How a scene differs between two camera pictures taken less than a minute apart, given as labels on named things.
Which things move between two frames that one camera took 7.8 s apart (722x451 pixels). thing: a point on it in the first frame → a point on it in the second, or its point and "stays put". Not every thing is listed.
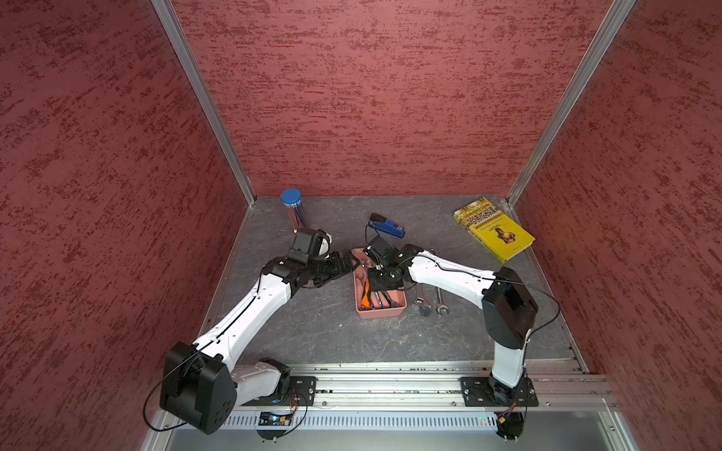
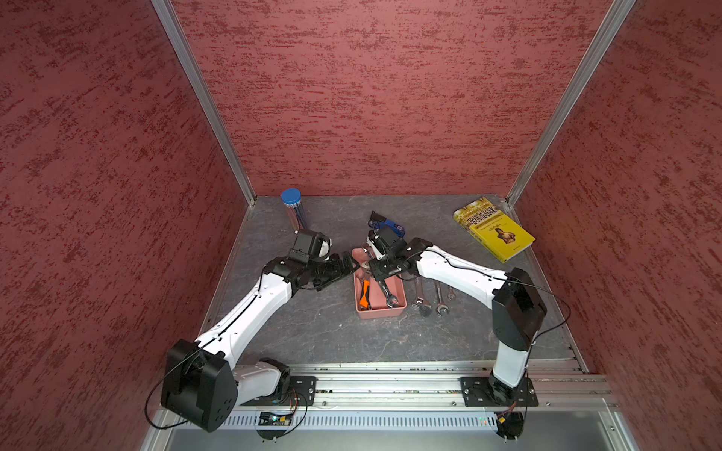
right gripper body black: (383, 279) → (384, 267)
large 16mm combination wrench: (391, 303) stays put
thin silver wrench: (441, 303) stays put
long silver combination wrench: (420, 297) stays put
